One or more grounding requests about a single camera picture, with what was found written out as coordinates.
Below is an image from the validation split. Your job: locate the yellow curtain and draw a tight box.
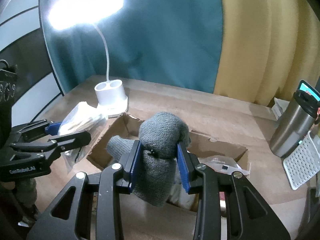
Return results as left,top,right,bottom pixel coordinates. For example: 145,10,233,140
214,0,319,106

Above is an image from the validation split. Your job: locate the white perforated plastic basket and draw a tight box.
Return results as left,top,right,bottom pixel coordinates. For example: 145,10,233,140
283,131,320,190

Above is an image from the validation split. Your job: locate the grey knit sock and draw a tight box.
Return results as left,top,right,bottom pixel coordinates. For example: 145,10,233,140
106,112,191,208

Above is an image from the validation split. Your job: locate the clear snack zip bag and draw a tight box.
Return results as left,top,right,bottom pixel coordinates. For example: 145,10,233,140
198,155,250,176

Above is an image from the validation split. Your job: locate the cotton swab bag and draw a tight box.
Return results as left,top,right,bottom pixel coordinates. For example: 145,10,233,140
57,101,108,173

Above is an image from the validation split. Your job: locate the stainless steel tumbler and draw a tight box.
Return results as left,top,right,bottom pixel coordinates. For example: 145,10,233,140
269,90,319,158

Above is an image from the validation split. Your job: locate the white desk lamp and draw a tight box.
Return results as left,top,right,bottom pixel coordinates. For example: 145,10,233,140
39,0,128,118

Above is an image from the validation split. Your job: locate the brown cardboard box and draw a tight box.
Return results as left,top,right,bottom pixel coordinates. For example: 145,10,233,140
86,112,251,214

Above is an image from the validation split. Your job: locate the teal curtain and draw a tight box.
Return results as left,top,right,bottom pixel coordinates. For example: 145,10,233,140
38,0,225,94

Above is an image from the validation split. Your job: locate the smartphone with lit screen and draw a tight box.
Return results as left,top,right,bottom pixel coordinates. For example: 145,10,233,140
298,80,320,101

